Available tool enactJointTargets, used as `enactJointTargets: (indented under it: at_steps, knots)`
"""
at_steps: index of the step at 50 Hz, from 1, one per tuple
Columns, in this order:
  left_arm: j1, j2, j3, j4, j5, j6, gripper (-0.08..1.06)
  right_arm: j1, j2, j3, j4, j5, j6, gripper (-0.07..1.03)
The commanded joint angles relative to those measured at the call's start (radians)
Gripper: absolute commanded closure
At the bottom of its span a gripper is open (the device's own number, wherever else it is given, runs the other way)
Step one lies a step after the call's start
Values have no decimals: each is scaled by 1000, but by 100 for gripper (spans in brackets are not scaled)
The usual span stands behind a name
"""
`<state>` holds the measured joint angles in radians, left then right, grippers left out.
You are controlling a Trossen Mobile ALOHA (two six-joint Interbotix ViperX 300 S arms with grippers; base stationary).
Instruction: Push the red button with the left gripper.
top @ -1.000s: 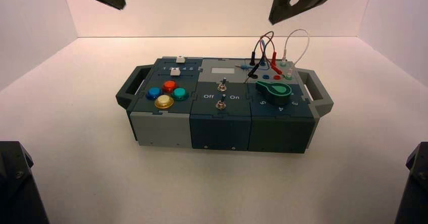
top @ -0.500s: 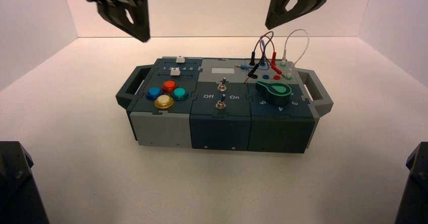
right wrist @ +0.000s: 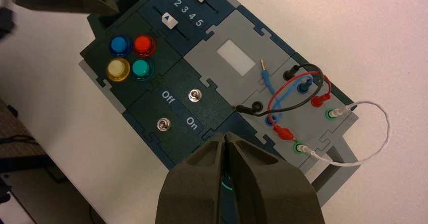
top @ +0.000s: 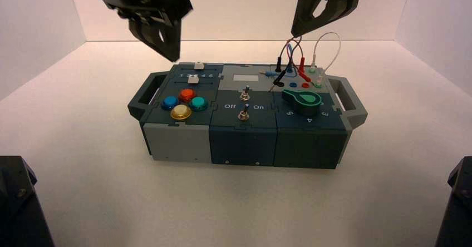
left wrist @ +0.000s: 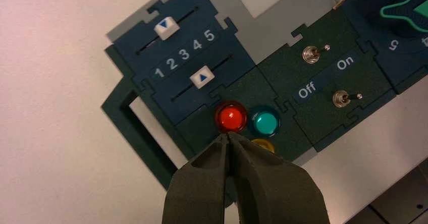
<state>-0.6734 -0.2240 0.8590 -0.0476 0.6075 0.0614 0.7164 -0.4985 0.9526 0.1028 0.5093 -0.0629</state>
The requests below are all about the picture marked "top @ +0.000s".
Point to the red push button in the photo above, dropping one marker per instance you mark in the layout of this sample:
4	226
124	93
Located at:
187	94

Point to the blue push button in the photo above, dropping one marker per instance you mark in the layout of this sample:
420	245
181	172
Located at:
170	102

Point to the teal push button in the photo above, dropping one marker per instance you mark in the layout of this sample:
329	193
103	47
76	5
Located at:
198	102

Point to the yellow push button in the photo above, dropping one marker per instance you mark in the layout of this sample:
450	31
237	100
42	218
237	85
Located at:
180	111

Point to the white slider knob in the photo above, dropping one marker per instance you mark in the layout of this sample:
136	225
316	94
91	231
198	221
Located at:
193	79
199	66

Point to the green rotary knob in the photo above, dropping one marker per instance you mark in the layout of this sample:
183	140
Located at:
304	102

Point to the modular grey-blue control box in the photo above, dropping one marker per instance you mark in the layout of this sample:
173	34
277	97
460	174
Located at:
241	142

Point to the metal toggle switch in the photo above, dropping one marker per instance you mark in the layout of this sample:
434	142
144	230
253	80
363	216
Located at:
242	115
244	95

